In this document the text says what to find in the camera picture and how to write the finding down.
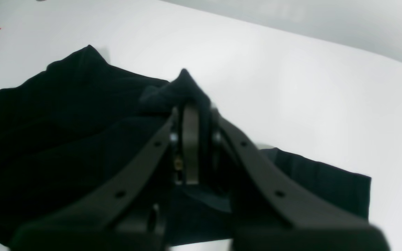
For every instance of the black T-shirt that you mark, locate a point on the black T-shirt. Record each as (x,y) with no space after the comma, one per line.
(72,127)

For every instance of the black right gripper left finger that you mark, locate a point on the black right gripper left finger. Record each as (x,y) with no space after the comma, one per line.
(128,212)

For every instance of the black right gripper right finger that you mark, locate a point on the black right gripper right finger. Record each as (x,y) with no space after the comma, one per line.
(273,213)

